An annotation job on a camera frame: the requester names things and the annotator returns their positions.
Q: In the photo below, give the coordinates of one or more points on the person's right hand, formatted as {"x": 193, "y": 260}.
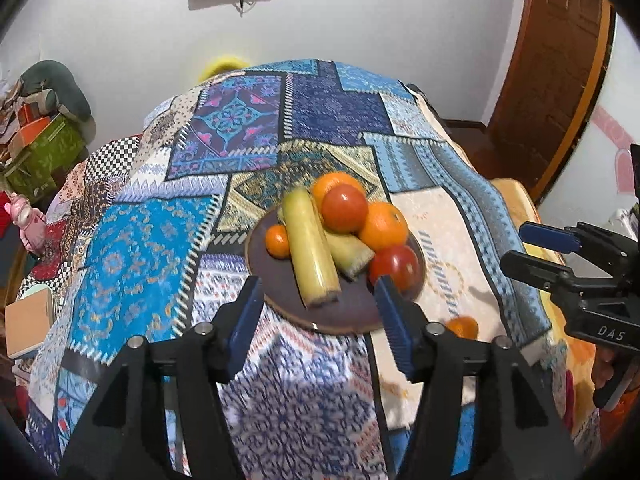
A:
{"x": 602, "y": 367}

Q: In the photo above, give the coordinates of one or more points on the short yellow-green banana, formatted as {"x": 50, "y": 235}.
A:
{"x": 350, "y": 255}

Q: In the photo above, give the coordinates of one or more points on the large orange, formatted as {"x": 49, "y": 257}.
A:
{"x": 330, "y": 182}
{"x": 385, "y": 227}

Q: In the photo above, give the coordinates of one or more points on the orange cardboard box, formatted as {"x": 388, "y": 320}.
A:
{"x": 34, "y": 124}

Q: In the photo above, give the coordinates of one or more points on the pile of clutter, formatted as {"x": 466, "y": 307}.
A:
{"x": 11, "y": 110}

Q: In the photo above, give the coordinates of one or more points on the purple round plate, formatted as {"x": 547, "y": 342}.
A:
{"x": 280, "y": 285}

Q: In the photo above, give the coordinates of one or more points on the small tangerine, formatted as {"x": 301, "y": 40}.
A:
{"x": 277, "y": 241}
{"x": 464, "y": 327}

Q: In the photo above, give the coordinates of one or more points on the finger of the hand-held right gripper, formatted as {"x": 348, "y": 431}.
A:
{"x": 530, "y": 265}
{"x": 547, "y": 237}

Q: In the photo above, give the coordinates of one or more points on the pink doll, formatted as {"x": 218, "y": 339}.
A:
{"x": 27, "y": 220}

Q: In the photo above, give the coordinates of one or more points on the brown wooden door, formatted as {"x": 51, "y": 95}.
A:
{"x": 545, "y": 70}

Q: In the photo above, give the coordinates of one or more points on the green patterned box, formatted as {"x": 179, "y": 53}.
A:
{"x": 45, "y": 160}

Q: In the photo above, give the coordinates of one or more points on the tan cardboard box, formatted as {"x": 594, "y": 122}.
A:
{"x": 30, "y": 320}

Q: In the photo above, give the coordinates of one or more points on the red tomato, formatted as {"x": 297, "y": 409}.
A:
{"x": 395, "y": 265}
{"x": 345, "y": 207}

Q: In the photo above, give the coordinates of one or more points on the blue patchwork blanket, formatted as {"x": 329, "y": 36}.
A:
{"x": 165, "y": 240}

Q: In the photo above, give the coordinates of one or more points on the yellow plastic stool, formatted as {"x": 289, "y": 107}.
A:
{"x": 220, "y": 67}

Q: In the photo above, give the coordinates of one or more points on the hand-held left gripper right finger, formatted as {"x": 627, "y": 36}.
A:
{"x": 395, "y": 320}

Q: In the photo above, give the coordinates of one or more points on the long yellow-green banana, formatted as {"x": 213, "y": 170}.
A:
{"x": 310, "y": 250}

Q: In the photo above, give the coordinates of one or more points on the orange yellow blanket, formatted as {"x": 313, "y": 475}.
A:
{"x": 575, "y": 375}

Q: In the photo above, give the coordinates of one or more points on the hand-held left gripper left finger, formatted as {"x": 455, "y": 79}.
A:
{"x": 245, "y": 325}

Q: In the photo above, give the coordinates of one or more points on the pink wall sticker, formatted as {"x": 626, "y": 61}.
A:
{"x": 612, "y": 130}

